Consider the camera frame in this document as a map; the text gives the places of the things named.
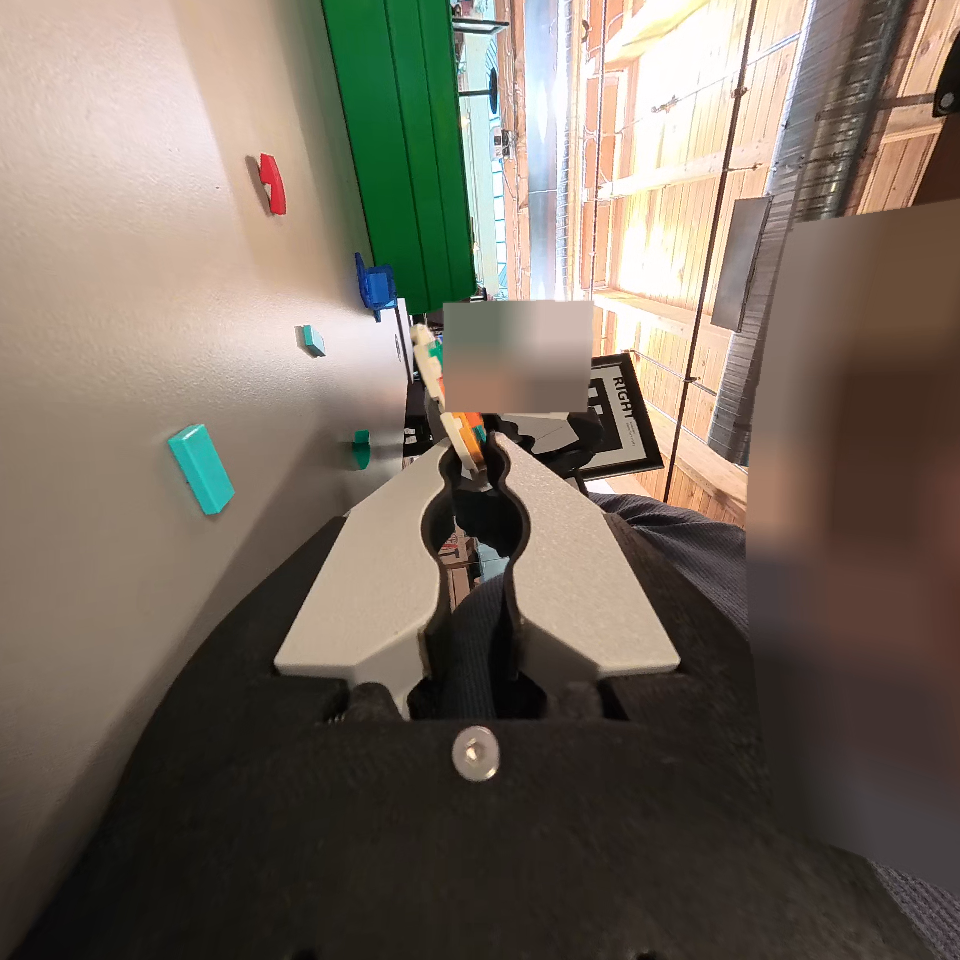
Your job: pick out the stack of green storage bins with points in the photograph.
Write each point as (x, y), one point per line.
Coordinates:
(405, 135)

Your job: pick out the dark grey hanging panel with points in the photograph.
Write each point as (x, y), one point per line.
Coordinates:
(741, 262)

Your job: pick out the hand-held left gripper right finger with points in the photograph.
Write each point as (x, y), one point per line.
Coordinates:
(592, 585)

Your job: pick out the small teal lego tile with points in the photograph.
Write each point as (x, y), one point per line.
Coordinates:
(311, 341)

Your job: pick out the red lego piece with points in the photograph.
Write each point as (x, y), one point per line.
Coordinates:
(274, 184)

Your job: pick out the white lego model with coloured bricks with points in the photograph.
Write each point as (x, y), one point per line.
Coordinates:
(465, 442)

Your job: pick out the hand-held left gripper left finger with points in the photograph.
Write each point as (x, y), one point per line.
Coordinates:
(360, 585)

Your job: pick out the teal curved lego piece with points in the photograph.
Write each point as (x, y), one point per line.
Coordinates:
(361, 448)

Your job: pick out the long teal lego tile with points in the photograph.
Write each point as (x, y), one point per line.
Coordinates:
(201, 469)

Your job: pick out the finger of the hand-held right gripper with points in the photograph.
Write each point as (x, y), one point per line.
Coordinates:
(547, 433)

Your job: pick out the black framed marker sign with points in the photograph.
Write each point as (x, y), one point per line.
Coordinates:
(626, 435)

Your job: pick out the silver ventilation duct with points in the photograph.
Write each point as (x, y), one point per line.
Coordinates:
(810, 187)

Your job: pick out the blue lego piece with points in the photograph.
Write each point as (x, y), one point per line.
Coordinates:
(375, 287)

